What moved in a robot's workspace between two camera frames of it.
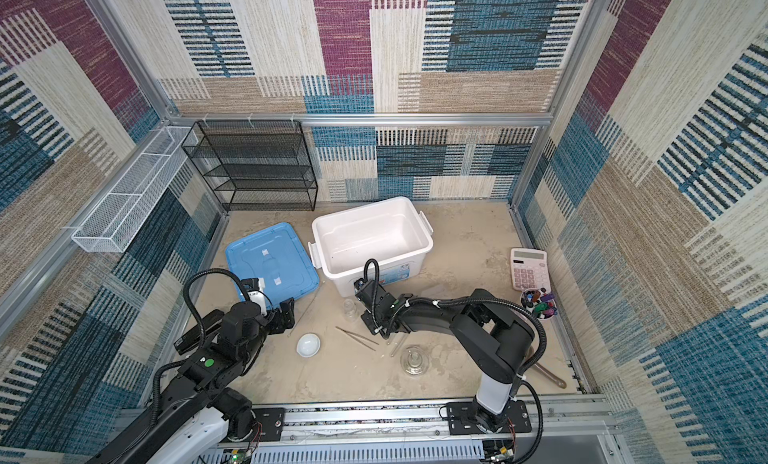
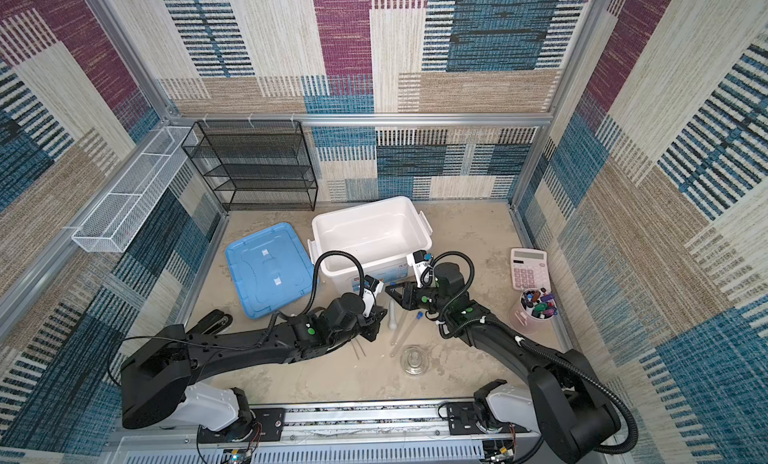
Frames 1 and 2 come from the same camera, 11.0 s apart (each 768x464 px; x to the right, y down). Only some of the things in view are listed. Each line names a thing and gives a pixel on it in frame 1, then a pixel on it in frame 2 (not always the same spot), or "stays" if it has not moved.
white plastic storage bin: x=392 y=232 stays
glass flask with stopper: x=414 y=360 stays
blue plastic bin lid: x=280 y=259 stays
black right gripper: x=368 y=319 → x=407 y=296
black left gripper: x=287 y=314 → x=374 y=322
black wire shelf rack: x=255 y=165 stays
